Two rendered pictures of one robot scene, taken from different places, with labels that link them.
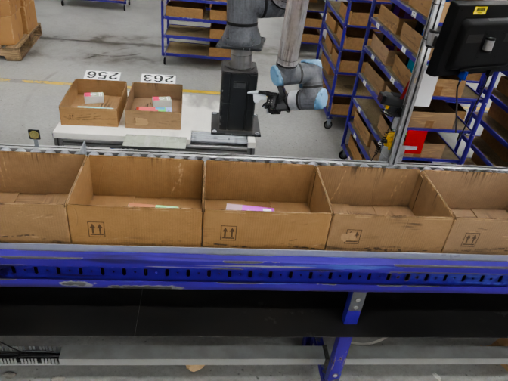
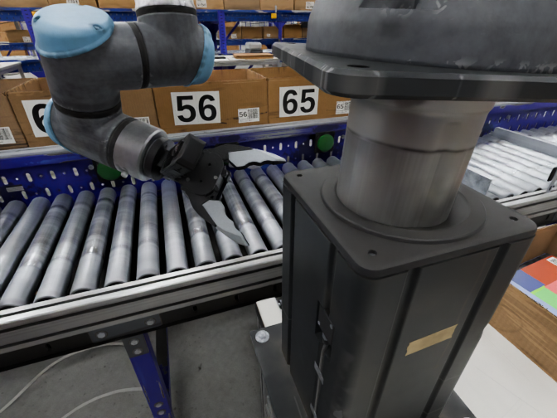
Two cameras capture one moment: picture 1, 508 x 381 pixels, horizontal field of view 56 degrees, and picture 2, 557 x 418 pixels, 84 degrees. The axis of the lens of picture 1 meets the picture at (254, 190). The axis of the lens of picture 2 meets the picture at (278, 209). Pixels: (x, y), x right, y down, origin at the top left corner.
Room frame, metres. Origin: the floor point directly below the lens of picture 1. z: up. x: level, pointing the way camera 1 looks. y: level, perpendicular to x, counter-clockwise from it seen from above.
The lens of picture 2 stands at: (2.58, -0.03, 1.22)
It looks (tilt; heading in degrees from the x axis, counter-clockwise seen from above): 31 degrees down; 168
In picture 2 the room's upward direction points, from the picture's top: straight up
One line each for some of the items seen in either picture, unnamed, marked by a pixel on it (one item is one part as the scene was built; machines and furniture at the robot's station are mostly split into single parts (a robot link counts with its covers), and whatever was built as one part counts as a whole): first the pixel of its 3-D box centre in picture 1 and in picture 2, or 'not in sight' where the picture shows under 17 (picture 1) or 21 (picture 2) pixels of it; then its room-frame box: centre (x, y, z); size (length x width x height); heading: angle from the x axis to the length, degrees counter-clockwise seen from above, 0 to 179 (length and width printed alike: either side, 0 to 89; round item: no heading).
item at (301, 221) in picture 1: (261, 205); (209, 99); (1.30, -0.03, 0.97); 0.39 x 0.29 x 0.17; 98
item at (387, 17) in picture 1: (410, 20); not in sight; (3.28, -0.89, 1.19); 0.40 x 0.30 x 0.10; 7
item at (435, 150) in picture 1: (409, 134); not in sight; (2.81, -0.95, 0.59); 0.40 x 0.30 x 0.10; 5
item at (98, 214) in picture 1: (142, 202); (301, 92); (1.25, 0.36, 0.97); 0.39 x 0.29 x 0.17; 98
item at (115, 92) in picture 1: (95, 101); not in sight; (2.33, 0.89, 0.80); 0.38 x 0.28 x 0.10; 9
